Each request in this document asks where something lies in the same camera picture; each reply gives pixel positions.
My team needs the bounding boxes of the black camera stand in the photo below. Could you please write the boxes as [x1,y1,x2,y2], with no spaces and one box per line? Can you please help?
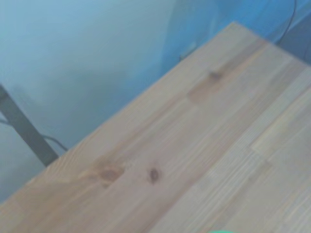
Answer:
[0,84,60,168]

